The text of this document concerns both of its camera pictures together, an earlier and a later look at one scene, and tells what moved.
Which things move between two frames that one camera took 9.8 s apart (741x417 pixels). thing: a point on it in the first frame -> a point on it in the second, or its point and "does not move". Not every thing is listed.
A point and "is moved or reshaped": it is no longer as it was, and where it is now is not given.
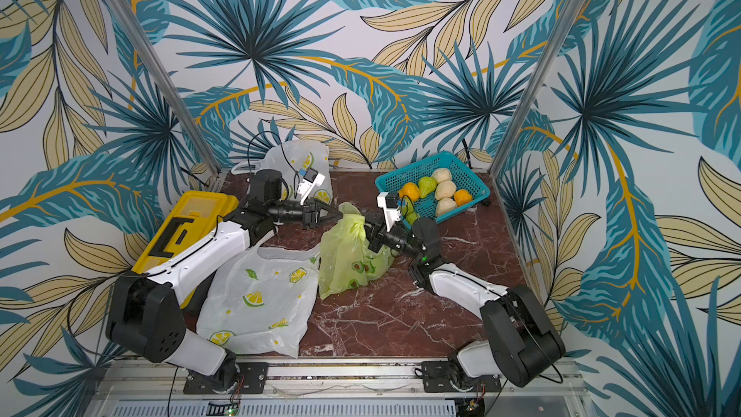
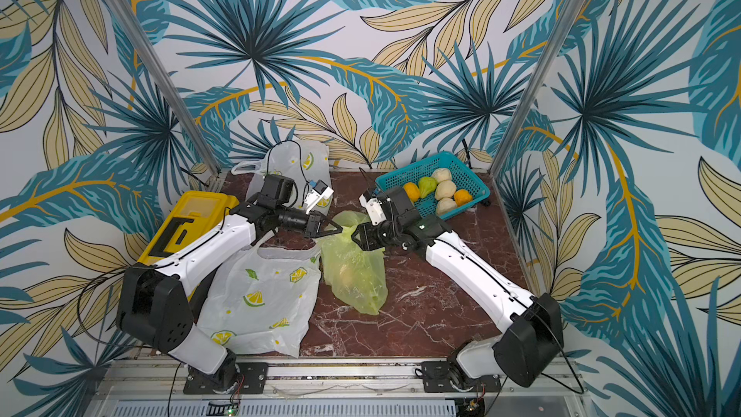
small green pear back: [426, 185] does not move
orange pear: [409, 189] does not move
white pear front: [445, 206] does not move
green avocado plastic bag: [346, 261] is moved or reshaped
